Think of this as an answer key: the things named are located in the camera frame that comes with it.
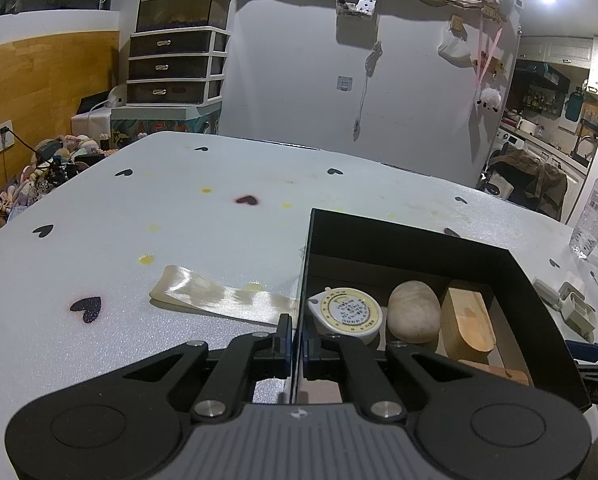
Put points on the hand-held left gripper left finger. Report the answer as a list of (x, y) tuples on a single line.
[(285, 345)]

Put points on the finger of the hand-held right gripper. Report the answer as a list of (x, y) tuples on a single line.
[(581, 351)]

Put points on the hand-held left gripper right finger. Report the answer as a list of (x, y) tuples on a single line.
[(311, 355)]

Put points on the round white tape measure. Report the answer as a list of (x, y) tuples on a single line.
[(346, 312)]

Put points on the black cardboard box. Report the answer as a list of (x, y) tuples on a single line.
[(529, 290)]

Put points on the beige oval stone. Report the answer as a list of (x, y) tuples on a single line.
[(414, 312)]

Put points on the oval wooden box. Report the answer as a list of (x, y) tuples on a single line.
[(469, 320)]

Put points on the white plastic cookie cutter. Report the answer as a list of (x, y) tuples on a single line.
[(579, 312)]

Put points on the small grey plastic piece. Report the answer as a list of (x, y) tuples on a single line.
[(546, 291)]

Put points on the beige satin ribbon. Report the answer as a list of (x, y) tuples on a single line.
[(204, 297)]

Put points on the clear plastic water bottle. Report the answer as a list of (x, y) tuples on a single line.
[(596, 210)]

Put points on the chair with brown jacket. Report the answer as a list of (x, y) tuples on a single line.
[(529, 180)]

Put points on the white plush sheep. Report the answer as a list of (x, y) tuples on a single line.
[(489, 100)]

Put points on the pile of plush toys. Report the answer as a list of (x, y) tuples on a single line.
[(54, 170)]

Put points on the white plastic drawer unit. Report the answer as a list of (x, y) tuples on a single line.
[(176, 67)]

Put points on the hanging white bag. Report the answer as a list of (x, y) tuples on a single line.
[(454, 47)]

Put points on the glass fish tank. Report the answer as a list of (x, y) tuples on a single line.
[(184, 5)]

